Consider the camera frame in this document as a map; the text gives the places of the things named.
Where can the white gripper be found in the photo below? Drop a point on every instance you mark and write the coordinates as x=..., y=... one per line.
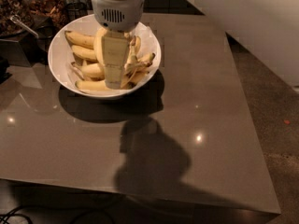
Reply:
x=118, y=13

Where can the large curved top banana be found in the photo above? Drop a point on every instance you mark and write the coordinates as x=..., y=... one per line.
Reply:
x=134, y=48

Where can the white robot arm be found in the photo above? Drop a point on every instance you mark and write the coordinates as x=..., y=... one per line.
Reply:
x=269, y=29

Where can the banana at bowl back left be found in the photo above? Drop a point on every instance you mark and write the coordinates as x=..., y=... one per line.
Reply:
x=76, y=38

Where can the right side small banana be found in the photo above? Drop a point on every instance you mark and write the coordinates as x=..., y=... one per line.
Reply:
x=141, y=69

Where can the middle left lower banana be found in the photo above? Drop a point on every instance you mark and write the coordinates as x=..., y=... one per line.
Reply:
x=94, y=70

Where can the front bottom banana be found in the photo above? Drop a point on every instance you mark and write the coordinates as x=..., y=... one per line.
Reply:
x=101, y=85

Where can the white bowl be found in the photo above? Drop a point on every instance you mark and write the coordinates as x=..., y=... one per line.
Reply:
x=60, y=57

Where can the dark mesh cup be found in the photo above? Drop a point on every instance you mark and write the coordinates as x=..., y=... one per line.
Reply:
x=76, y=10

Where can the metal scoop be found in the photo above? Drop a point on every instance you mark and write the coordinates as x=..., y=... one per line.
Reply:
x=17, y=21

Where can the glass jar with snacks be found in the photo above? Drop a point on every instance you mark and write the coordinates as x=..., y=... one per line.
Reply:
x=9, y=8

